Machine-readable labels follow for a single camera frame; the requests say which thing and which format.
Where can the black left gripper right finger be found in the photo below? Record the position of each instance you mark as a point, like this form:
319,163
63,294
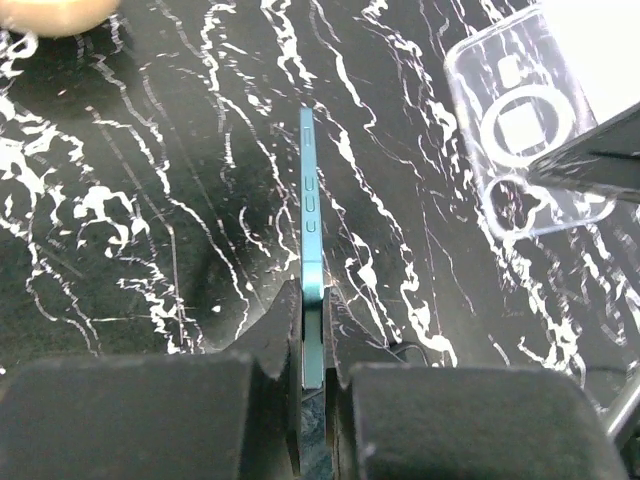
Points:
388,419

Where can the phone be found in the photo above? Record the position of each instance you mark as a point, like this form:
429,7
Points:
311,258

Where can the cream ceramic bowl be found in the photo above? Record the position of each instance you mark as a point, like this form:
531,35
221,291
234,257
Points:
55,18

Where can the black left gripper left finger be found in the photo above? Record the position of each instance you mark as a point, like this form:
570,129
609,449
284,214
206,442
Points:
234,414

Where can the clear transparent phone case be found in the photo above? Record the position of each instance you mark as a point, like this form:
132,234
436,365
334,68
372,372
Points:
516,100

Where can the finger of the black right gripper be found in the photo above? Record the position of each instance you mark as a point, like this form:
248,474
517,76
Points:
602,161

